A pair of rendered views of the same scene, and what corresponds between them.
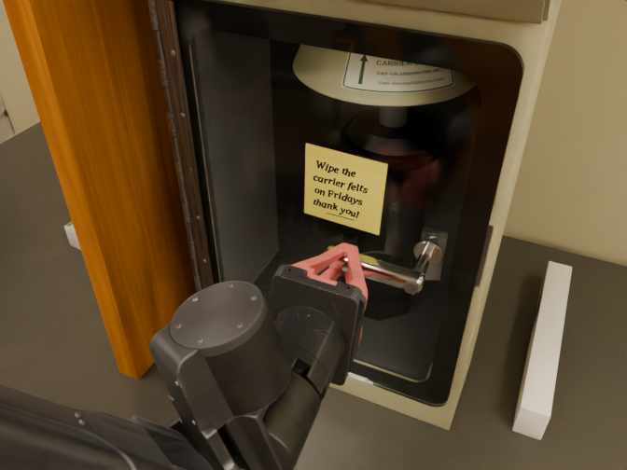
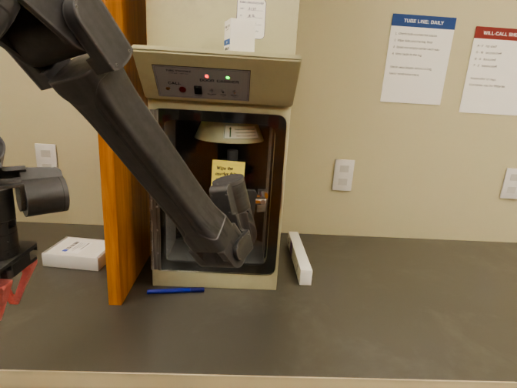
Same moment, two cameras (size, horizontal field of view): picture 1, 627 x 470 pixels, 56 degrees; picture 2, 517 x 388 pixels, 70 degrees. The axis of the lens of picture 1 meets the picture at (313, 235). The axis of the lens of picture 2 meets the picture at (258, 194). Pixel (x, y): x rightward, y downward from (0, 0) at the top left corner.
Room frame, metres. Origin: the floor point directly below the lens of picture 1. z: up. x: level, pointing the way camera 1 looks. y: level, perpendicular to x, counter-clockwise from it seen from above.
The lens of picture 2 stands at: (-0.34, 0.29, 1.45)
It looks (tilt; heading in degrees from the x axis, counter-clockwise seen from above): 16 degrees down; 333
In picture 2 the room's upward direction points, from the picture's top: 3 degrees clockwise
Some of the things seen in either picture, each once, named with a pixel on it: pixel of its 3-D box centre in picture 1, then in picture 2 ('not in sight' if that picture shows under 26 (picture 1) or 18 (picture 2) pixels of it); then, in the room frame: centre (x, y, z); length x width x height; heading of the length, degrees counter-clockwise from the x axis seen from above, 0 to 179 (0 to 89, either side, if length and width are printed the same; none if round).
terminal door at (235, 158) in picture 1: (320, 227); (217, 197); (0.45, -0.01, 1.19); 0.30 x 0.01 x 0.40; 65
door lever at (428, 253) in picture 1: (382, 258); (248, 198); (0.39, -0.06, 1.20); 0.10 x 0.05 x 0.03; 65
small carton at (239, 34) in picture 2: not in sight; (239, 37); (0.39, -0.02, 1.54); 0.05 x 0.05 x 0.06; 82
